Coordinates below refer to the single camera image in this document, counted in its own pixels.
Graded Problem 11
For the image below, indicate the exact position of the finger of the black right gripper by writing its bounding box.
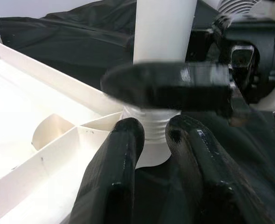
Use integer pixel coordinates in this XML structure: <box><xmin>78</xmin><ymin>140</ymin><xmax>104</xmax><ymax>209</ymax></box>
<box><xmin>100</xmin><ymin>61</ymin><xmax>234</xmax><ymax>117</ymax></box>
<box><xmin>186</xmin><ymin>29</ymin><xmax>217</xmax><ymax>63</ymax></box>

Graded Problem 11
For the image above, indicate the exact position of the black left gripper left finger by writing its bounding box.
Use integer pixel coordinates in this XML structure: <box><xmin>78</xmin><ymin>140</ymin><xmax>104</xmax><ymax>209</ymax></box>
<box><xmin>71</xmin><ymin>117</ymin><xmax>145</xmax><ymax>224</ymax></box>

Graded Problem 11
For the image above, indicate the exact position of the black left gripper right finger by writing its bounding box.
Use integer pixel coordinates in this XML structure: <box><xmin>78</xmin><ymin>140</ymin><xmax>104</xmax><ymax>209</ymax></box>
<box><xmin>165</xmin><ymin>115</ymin><xmax>275</xmax><ymax>224</ymax></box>

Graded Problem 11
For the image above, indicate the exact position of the white plastic children table top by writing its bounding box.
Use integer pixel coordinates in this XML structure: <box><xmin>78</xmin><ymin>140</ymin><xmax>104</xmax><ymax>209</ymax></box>
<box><xmin>0</xmin><ymin>38</ymin><xmax>175</xmax><ymax>224</ymax></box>

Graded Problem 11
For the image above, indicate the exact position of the black tablecloth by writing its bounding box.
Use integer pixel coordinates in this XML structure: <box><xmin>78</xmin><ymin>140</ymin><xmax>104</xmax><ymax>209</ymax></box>
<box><xmin>0</xmin><ymin>0</ymin><xmax>275</xmax><ymax>224</ymax></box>

